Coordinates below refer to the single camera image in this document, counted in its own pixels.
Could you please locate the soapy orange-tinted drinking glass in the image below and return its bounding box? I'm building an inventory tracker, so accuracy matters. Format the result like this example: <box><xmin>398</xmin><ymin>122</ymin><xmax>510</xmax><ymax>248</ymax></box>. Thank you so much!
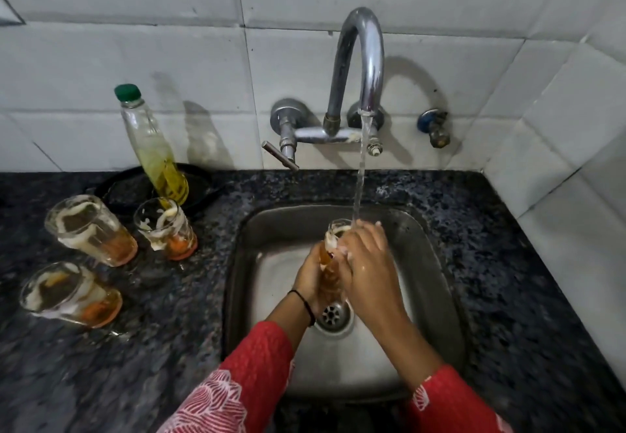
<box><xmin>20</xmin><ymin>261</ymin><xmax>123</xmax><ymax>329</ymax></box>
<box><xmin>44</xmin><ymin>195</ymin><xmax>139</xmax><ymax>267</ymax></box>
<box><xmin>319</xmin><ymin>219</ymin><xmax>354</xmax><ymax>307</ymax></box>
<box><xmin>133</xmin><ymin>197</ymin><xmax>198</xmax><ymax>262</ymax></box>

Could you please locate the black wrist thread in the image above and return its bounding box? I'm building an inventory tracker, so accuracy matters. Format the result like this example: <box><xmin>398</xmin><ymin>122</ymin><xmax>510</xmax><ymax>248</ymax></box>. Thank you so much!
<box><xmin>288</xmin><ymin>289</ymin><xmax>317</xmax><ymax>327</ymax></box>

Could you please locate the person's right forearm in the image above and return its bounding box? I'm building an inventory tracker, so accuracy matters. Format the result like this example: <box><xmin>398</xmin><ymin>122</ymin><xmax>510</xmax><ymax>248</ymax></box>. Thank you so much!
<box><xmin>378</xmin><ymin>314</ymin><xmax>514</xmax><ymax>433</ymax></box>

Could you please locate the black round tray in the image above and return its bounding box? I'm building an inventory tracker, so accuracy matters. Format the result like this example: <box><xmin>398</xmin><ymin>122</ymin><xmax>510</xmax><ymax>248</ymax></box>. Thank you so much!
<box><xmin>94</xmin><ymin>163</ymin><xmax>221</xmax><ymax>217</ymax></box>

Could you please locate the clear bottle with green cap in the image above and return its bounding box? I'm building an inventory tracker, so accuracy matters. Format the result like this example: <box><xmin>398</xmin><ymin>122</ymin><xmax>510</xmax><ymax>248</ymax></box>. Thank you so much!
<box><xmin>114</xmin><ymin>84</ymin><xmax>190</xmax><ymax>207</ymax></box>

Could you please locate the person's right hand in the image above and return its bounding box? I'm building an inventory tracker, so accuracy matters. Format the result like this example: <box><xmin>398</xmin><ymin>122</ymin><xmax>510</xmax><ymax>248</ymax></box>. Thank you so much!
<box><xmin>335</xmin><ymin>219</ymin><xmax>410</xmax><ymax>332</ymax></box>

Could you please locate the sink drain strainer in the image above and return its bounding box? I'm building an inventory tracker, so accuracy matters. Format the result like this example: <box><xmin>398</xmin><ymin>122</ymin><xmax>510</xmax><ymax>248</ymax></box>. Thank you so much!
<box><xmin>315</xmin><ymin>300</ymin><xmax>355</xmax><ymax>335</ymax></box>

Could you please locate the chrome wall-mounted faucet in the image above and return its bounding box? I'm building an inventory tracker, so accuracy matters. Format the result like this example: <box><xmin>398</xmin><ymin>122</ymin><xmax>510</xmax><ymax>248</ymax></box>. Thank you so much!
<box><xmin>261</xmin><ymin>7</ymin><xmax>386</xmax><ymax>172</ymax></box>

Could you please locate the blue and brass wall valve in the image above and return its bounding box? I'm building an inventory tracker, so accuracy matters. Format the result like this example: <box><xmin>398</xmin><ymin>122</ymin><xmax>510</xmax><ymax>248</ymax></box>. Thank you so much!
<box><xmin>417</xmin><ymin>108</ymin><xmax>451</xmax><ymax>149</ymax></box>

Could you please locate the person's left hand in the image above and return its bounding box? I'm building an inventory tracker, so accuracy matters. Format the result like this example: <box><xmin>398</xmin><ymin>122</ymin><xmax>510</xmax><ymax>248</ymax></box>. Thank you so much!
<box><xmin>293</xmin><ymin>242</ymin><xmax>327</xmax><ymax>316</ymax></box>

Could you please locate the stainless steel sink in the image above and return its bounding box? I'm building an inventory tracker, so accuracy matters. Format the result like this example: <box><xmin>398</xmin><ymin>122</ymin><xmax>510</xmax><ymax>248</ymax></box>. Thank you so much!
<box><xmin>221</xmin><ymin>203</ymin><xmax>471</xmax><ymax>404</ymax></box>

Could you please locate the stream of running water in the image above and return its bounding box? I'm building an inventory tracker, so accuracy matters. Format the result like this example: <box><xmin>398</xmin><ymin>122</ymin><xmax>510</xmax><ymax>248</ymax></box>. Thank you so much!
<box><xmin>351</xmin><ymin>110</ymin><xmax>373</xmax><ymax>223</ymax></box>

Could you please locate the person's left forearm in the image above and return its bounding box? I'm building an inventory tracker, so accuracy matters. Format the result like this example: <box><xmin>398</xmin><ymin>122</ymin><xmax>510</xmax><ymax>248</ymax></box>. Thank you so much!
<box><xmin>157</xmin><ymin>291</ymin><xmax>314</xmax><ymax>433</ymax></box>

